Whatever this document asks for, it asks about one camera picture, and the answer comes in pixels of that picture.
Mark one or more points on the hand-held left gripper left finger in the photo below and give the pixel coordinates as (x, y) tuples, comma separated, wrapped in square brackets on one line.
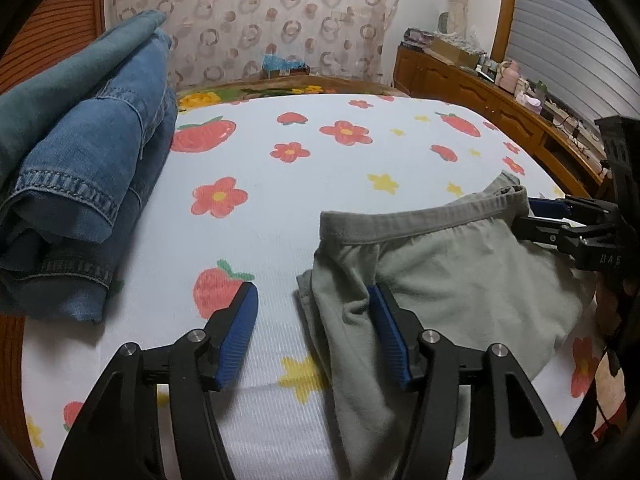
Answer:
[(239, 340)]

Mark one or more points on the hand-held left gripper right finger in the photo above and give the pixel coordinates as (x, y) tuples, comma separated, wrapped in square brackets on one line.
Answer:
[(387, 340)]

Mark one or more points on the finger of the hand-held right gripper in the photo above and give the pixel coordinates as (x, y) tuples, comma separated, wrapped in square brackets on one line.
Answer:
[(547, 207), (537, 232)]

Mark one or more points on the grey-green pants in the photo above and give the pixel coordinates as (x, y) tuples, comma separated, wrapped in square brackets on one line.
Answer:
[(450, 280)]

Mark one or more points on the teal denim pants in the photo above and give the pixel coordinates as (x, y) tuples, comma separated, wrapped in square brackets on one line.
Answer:
[(55, 90)]

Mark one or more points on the pink tissue box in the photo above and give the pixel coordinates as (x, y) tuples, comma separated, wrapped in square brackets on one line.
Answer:
[(531, 102)]

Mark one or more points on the white flower strawberry bed sheet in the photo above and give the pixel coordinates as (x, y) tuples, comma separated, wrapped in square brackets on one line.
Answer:
[(280, 240)]

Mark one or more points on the wooden cabinet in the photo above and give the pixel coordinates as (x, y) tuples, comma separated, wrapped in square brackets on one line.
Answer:
[(480, 95)]

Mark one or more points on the pink jug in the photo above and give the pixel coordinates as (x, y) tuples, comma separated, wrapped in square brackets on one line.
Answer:
[(509, 77)]

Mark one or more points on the floral floor rug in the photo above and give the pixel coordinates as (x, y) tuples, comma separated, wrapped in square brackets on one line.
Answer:
[(612, 412)]

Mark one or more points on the cardboard box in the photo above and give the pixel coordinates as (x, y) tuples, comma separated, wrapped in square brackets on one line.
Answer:
[(455, 50)]

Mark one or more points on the grey window shutter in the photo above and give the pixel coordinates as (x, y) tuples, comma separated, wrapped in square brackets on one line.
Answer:
[(555, 15)]

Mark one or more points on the dark patterned box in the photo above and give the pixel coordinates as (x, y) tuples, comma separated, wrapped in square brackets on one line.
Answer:
[(417, 39)]

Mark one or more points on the blue denim jeans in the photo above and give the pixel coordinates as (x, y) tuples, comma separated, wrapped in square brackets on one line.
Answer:
[(85, 170)]

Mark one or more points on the brown floral blanket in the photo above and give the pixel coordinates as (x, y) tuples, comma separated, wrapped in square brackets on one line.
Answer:
[(260, 91)]

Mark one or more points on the blue packet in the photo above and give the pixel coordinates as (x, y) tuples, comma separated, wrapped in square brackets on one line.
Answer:
[(282, 66)]

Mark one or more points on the brown slatted wooden panel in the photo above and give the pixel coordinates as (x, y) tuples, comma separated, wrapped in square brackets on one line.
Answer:
[(55, 25)]

